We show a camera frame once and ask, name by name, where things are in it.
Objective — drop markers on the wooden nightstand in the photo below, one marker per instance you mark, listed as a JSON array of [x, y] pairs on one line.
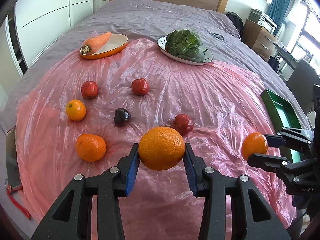
[[261, 41]]

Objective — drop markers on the large orange mandarin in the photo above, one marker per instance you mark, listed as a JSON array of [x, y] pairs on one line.
[[161, 148]]

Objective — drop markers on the grey office chair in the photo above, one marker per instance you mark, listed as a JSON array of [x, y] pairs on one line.
[[301, 83]]

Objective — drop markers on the blue curtain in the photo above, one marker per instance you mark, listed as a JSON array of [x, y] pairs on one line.
[[276, 12]]

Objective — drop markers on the printer on nightstand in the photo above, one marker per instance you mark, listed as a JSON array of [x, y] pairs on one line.
[[262, 19]]

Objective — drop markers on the dark purple plum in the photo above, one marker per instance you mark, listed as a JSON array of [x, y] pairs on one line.
[[121, 116]]

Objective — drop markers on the red apple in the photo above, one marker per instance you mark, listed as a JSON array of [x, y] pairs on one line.
[[183, 124], [140, 86], [89, 90]]

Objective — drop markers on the green tray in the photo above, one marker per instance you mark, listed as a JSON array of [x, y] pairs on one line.
[[281, 112]]

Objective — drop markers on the black glasses on bed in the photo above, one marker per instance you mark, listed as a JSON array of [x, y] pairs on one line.
[[218, 36]]

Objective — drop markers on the orange oval dish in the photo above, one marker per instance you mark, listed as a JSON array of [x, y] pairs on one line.
[[115, 44]]

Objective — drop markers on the carrot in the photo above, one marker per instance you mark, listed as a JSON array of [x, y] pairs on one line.
[[93, 44]]

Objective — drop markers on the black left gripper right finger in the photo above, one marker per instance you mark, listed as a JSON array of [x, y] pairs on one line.
[[252, 216]]

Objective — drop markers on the small orange mandarin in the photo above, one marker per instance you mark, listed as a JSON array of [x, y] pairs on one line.
[[75, 110]]

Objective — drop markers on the pink plastic sheet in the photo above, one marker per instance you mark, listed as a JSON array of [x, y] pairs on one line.
[[224, 105]]

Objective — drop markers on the purple bed sheet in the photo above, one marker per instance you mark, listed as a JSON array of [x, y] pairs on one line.
[[151, 20]]

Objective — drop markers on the white wardrobe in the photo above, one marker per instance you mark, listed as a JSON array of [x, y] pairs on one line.
[[33, 26]]

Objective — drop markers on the black backpack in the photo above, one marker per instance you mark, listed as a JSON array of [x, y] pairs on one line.
[[237, 22]]

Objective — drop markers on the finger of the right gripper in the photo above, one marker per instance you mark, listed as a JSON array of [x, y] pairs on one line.
[[283, 169], [292, 138]]

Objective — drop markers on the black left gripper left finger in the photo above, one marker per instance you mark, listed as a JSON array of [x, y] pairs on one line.
[[70, 215]]

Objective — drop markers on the green bok choy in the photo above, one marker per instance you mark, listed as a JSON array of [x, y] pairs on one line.
[[185, 44]]

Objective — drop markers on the dark tablet at bedside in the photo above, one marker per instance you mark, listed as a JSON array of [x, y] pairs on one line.
[[11, 161]]

